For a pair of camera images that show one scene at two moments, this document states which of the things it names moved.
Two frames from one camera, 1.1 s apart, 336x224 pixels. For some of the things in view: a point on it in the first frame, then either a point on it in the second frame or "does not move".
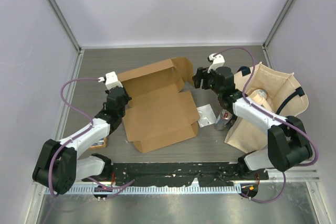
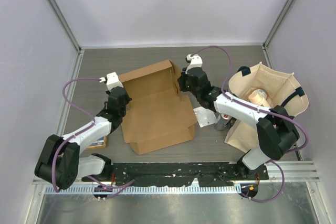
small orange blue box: [100, 144] does not move
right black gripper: [202, 73] → [181, 81]
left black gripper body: [126, 98] does not move
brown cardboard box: [158, 114] does not move
